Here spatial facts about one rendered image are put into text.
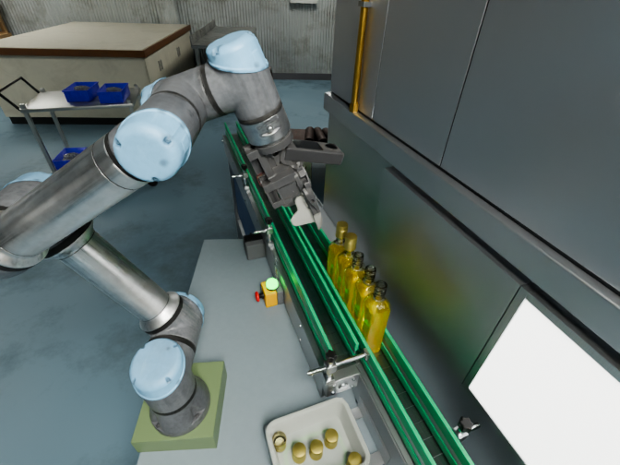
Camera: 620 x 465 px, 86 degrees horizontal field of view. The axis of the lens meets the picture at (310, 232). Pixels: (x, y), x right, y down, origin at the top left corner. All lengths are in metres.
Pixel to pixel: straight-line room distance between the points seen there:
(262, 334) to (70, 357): 1.42
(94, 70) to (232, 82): 4.87
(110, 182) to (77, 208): 0.07
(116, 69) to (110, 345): 3.73
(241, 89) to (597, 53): 0.48
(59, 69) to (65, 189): 5.06
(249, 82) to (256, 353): 0.88
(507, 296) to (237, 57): 0.60
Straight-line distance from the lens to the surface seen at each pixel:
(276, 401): 1.10
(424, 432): 0.97
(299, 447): 0.98
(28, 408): 2.33
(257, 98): 0.52
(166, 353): 0.87
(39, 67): 5.68
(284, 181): 0.59
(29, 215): 0.58
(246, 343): 1.21
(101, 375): 2.25
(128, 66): 5.18
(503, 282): 0.72
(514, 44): 0.71
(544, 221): 0.68
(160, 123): 0.42
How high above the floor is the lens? 1.74
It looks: 38 degrees down
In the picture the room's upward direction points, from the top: 2 degrees clockwise
